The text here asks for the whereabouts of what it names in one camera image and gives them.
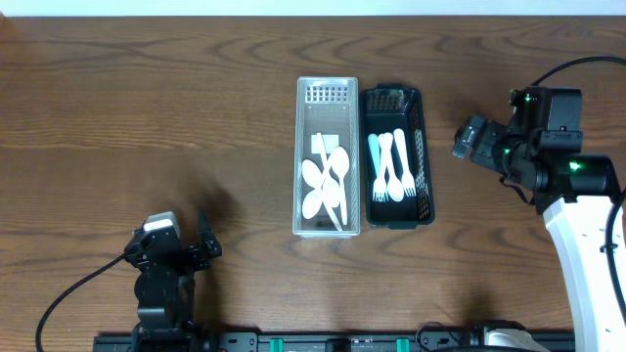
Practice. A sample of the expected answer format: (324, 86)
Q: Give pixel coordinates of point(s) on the black plastic basket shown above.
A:
(383, 109)

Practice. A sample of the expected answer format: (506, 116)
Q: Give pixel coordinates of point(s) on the white spoon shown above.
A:
(312, 176)
(394, 186)
(311, 204)

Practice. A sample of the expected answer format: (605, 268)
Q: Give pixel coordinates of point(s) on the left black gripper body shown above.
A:
(188, 251)

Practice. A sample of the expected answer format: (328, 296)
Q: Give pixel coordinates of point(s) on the white spoon bowl up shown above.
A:
(340, 166)

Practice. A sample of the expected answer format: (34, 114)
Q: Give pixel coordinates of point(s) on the white spoon bowl down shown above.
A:
(330, 187)

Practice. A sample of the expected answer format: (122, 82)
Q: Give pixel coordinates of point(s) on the white label in basket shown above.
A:
(332, 142)

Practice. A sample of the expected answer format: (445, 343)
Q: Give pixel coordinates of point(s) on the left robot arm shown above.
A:
(165, 288)

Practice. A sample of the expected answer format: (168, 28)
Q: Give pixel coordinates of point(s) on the pale green fork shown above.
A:
(374, 147)

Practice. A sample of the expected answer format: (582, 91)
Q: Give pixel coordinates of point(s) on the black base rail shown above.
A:
(432, 336)

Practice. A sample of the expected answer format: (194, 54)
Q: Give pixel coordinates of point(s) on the clear plastic basket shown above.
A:
(328, 105)

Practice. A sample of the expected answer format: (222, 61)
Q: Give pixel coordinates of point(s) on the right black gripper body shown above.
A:
(487, 145)

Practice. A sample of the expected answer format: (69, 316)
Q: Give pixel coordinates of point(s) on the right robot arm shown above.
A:
(578, 196)

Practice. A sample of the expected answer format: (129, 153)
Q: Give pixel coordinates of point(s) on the white fork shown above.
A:
(380, 185)
(407, 179)

